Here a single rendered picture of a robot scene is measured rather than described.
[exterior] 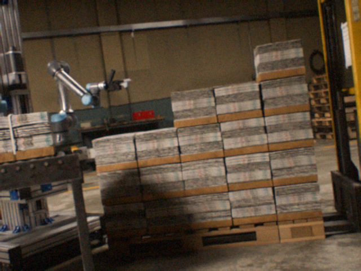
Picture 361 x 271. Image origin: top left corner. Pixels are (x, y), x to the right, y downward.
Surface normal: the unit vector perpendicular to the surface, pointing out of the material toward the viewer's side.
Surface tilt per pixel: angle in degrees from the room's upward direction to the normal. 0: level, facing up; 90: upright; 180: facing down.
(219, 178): 90
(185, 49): 90
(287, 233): 90
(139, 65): 90
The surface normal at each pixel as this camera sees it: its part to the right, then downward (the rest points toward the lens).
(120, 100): 0.26, 0.01
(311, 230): -0.11, 0.07
